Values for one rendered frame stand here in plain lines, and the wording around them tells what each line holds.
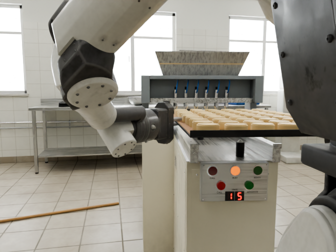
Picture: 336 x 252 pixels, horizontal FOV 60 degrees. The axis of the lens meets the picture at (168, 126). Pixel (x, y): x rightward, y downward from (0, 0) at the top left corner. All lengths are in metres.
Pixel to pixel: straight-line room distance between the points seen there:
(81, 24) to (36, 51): 4.50
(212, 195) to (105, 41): 0.77
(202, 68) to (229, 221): 0.97
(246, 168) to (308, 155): 0.63
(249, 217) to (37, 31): 4.30
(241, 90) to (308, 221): 1.50
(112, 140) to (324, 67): 0.47
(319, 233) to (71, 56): 0.37
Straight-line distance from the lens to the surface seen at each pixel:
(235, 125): 0.63
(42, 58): 4.87
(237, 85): 1.86
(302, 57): 0.37
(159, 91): 1.79
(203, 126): 0.62
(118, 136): 0.67
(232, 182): 1.07
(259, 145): 1.20
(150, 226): 1.89
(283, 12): 0.40
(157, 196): 1.82
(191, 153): 1.01
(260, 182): 1.10
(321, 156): 0.42
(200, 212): 1.12
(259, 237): 1.21
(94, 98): 0.46
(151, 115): 0.75
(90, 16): 0.39
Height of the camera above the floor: 1.09
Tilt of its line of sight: 7 degrees down
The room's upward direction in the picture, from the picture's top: straight up
